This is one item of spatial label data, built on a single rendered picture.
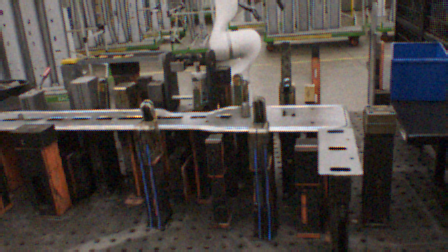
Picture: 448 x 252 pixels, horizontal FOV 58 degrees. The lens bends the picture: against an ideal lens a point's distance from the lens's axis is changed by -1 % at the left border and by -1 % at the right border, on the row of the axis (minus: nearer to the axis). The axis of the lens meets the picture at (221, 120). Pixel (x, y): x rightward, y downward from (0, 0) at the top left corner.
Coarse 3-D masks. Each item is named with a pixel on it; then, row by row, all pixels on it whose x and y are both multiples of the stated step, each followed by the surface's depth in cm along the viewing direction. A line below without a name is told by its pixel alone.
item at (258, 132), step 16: (256, 128) 111; (256, 144) 111; (256, 160) 113; (256, 176) 114; (256, 192) 119; (272, 192) 123; (256, 208) 120; (272, 208) 122; (256, 224) 121; (272, 224) 121
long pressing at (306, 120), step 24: (0, 120) 156; (24, 120) 154; (72, 120) 148; (96, 120) 146; (120, 120) 143; (168, 120) 138; (192, 120) 136; (216, 120) 134; (240, 120) 132; (288, 120) 128; (312, 120) 126; (336, 120) 124
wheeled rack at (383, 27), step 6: (366, 0) 851; (366, 6) 855; (384, 6) 851; (366, 12) 859; (366, 18) 863; (366, 24) 861; (378, 24) 808; (384, 24) 808; (390, 24) 808; (432, 24) 778; (378, 30) 791; (384, 30) 779; (390, 30) 779; (384, 36) 790
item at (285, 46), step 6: (282, 42) 138; (288, 42) 139; (282, 48) 138; (288, 48) 140; (282, 54) 141; (288, 54) 141; (282, 60) 141; (288, 60) 141; (282, 66) 142; (288, 66) 142; (282, 72) 142; (288, 72) 142; (282, 78) 142; (288, 78) 143; (282, 84) 143; (282, 90) 143
